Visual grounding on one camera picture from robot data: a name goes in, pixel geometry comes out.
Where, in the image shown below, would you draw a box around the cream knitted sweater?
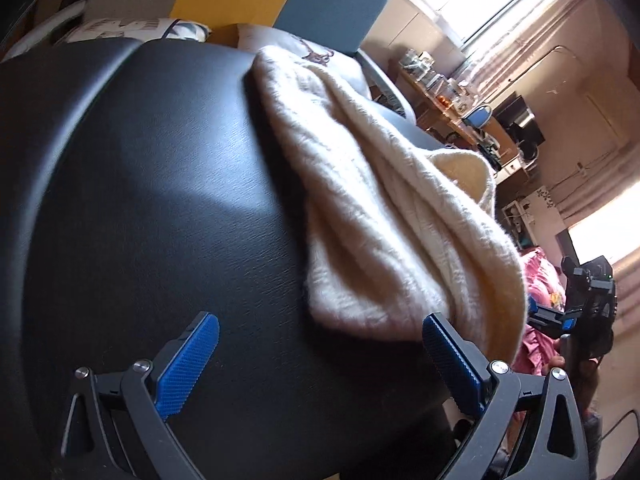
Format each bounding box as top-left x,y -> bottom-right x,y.
252,46 -> 526,362

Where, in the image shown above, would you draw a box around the blue folding chair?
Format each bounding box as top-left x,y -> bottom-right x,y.
462,104 -> 492,130

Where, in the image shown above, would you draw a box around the person's right hand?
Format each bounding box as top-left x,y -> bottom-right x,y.
542,354 -> 565,376

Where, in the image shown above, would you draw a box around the pink garment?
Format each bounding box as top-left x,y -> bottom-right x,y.
512,246 -> 566,376

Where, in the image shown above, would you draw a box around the black monitor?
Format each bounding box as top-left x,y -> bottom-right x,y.
492,92 -> 546,145

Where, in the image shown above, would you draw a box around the black leather ottoman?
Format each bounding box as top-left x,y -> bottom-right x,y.
1,39 -> 454,479

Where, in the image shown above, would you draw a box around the pink curtain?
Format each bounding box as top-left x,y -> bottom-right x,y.
462,0 -> 591,104

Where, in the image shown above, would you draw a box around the wooden side table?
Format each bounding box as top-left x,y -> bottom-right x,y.
398,67 -> 529,185

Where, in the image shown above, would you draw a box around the jars on table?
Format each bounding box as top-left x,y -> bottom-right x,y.
399,49 -> 474,116

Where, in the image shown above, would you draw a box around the geometric print pillow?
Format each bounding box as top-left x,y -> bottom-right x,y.
63,18 -> 210,44

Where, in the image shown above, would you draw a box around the deer print pillow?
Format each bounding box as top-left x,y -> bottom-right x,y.
236,24 -> 371,99

